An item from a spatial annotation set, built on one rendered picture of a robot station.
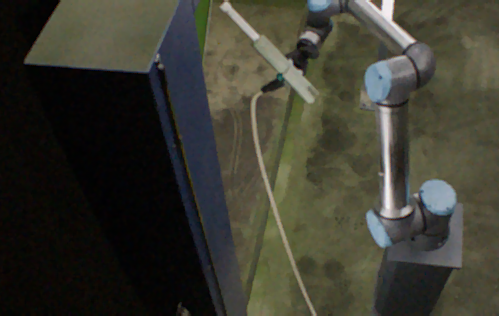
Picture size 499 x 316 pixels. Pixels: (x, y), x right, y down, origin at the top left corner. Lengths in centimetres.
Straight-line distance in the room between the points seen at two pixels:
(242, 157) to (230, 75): 64
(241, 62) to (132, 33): 316
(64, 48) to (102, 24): 6
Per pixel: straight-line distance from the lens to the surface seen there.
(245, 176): 337
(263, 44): 219
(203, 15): 242
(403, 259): 245
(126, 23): 81
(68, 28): 83
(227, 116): 364
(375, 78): 190
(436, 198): 229
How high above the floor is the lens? 279
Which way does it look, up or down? 53 degrees down
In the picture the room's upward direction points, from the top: 5 degrees counter-clockwise
